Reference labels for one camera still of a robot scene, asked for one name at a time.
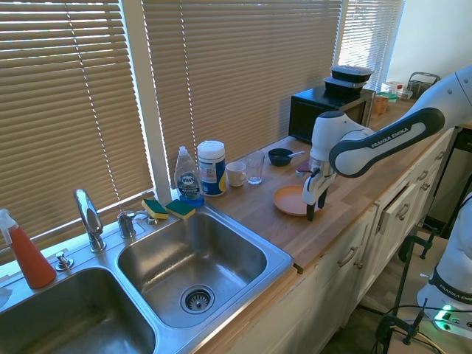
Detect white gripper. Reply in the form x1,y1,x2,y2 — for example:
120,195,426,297
302,170,338,223

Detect orange plate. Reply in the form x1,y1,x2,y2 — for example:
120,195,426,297
272,184,322,217

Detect white ceramic mug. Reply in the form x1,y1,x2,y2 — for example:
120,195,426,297
225,161,248,188

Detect stainless steel double sink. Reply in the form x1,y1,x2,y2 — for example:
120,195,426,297
0,201,295,354

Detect metal sink drain strainer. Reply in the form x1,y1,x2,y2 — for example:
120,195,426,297
179,284,216,316

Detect chrome sink sprayer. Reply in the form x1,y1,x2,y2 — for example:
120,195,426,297
117,209,149,240

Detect black bowl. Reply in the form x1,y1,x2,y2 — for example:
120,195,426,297
268,147,294,167

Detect clear drinking glass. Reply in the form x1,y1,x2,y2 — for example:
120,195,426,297
245,150,266,186

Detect white kitchen cabinets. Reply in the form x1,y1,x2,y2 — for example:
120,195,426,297
195,128,459,354

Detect black clamp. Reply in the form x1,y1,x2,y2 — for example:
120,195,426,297
375,297,429,350
390,227,440,314

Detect white wipes canister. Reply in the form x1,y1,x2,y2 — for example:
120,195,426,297
196,139,228,198

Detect clear Dawn soap bottle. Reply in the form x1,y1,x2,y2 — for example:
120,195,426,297
173,145,205,207

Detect black dishwasher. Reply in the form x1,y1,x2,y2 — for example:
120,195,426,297
428,126,472,237

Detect yellow green sponge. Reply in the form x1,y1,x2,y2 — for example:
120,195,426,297
141,198,170,221
164,199,197,222

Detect clear food containers stack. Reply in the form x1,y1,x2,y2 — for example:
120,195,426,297
381,80,406,101

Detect narrow tan window blind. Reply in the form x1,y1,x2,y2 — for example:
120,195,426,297
336,0,405,91

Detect chrome faucet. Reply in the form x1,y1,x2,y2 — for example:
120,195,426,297
72,188,108,254

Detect wide tan window blind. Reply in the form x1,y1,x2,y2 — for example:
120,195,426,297
0,0,156,265

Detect orange spray bottle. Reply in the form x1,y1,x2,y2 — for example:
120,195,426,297
0,209,58,290

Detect black wire basket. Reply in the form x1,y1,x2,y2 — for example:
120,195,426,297
406,71,442,100

